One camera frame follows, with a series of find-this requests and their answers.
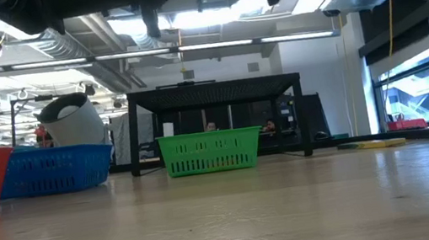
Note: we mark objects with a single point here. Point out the silver ventilation duct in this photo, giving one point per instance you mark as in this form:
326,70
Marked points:
67,46

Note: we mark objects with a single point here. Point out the black computer mouse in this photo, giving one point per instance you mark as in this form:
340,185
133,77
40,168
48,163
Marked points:
321,135

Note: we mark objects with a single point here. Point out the green plastic basket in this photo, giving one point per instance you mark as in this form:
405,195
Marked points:
209,140

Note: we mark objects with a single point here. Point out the white rectangular object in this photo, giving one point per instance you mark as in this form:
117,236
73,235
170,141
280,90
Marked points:
168,129

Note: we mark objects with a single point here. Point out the blue plastic basket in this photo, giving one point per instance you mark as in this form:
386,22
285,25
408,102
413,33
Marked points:
55,169

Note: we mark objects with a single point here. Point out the red storage bin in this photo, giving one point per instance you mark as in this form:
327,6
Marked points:
407,125

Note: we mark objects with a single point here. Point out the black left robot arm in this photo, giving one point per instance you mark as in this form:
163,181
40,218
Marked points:
32,11

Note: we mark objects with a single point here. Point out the grey hanging cloth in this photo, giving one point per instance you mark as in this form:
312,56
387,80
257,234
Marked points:
123,138

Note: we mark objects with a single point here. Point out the person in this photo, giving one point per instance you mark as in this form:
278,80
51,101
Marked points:
210,126
269,125

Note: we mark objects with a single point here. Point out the long fluorescent light rail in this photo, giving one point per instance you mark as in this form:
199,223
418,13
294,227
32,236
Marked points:
216,45

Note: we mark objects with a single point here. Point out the black cabinet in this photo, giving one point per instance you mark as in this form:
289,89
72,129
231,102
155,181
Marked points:
316,113

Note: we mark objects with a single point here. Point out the yellow green crayon box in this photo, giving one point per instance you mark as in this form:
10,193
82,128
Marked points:
371,145

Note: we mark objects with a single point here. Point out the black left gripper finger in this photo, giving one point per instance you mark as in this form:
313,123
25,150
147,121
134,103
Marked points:
150,21

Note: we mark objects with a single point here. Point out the black metal rack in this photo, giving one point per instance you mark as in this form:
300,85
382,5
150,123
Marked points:
11,124

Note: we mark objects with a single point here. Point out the black mesh shelf riser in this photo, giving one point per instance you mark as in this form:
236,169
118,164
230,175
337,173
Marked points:
215,93

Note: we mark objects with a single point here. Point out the grey wall vent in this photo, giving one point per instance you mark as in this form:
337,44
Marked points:
253,67

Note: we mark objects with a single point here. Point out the black dome security camera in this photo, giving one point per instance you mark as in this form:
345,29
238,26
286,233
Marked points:
330,13

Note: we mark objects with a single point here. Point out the white cylindrical cup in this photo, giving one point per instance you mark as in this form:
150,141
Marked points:
79,127

